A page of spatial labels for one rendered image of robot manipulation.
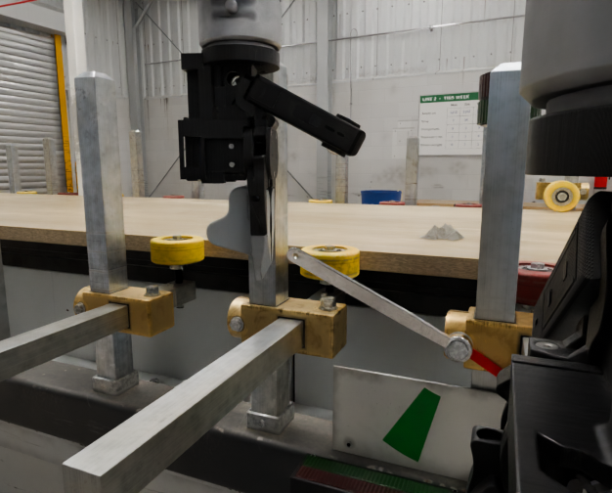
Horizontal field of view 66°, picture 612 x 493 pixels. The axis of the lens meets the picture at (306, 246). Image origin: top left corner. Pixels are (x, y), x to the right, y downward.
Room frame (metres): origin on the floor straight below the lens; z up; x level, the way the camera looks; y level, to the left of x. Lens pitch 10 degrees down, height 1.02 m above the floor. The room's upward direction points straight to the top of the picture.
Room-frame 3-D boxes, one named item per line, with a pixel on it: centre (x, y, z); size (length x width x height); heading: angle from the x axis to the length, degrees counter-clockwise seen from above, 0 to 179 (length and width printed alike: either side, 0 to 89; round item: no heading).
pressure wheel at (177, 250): (0.72, 0.20, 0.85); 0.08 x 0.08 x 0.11
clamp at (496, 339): (0.44, -0.21, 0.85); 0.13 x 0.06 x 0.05; 67
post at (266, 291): (0.55, 0.04, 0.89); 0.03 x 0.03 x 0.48; 67
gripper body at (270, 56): (0.46, 0.07, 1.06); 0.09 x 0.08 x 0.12; 87
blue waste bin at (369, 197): (6.31, -1.01, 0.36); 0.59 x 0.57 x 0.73; 153
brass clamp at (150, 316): (0.63, 0.25, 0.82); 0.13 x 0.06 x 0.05; 67
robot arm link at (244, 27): (0.45, 0.06, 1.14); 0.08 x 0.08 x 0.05
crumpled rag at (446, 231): (0.77, -0.23, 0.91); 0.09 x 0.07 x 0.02; 151
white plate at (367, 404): (0.44, -0.15, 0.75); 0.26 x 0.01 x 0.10; 67
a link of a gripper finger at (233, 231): (0.44, 0.06, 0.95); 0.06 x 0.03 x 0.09; 87
